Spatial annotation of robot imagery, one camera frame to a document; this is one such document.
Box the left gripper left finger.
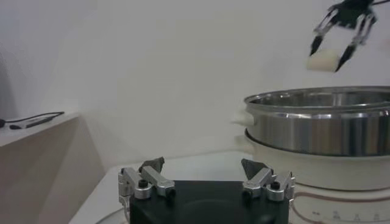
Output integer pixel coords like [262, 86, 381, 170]
[118, 156, 177, 202]

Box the black hub cable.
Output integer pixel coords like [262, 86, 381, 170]
[3, 111, 66, 124]

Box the white steamed baozi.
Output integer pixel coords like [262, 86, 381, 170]
[306, 48, 341, 73]

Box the cream electric cooker base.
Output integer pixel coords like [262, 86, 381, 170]
[235, 130, 390, 224]

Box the round glass lid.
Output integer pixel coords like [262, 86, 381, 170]
[96, 208, 130, 224]

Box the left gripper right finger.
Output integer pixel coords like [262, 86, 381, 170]
[240, 158, 296, 203]

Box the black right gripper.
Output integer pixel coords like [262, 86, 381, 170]
[310, 0, 378, 73]

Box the stainless steel steamer basket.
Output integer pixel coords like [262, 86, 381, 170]
[233, 86, 390, 157]

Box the white side table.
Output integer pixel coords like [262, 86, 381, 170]
[0, 111, 106, 224]

